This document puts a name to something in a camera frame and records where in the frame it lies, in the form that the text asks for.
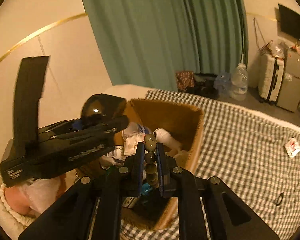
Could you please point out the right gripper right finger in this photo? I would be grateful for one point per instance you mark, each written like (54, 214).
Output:
(207, 208)

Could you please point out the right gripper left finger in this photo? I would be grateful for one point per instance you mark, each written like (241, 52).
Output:
(91, 208)

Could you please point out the blue foil packet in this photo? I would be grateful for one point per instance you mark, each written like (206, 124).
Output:
(146, 189)

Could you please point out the white power adapter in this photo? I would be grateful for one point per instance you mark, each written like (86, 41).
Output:
(163, 136)

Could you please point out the cotton swab jar blue label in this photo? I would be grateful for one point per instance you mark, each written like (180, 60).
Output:
(135, 129)

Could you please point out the brown cardboard box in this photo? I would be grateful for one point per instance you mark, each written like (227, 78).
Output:
(180, 128)

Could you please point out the grey white checkered bedsheet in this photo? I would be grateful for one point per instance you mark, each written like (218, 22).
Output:
(246, 150)

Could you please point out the brown patterned bag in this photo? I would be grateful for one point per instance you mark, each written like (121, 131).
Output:
(185, 81)

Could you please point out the large clear water bottle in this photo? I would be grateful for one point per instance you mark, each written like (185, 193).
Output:
(239, 83)

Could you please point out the red white sachet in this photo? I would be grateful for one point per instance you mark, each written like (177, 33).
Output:
(292, 147)

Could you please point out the white suitcase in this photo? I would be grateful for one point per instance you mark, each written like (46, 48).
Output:
(271, 74)

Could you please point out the green curtain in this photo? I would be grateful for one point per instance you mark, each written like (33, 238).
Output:
(146, 42)

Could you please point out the grey mini fridge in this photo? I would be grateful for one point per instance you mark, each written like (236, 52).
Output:
(289, 95)

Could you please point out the black wall television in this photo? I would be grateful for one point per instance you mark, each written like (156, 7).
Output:
(289, 21)

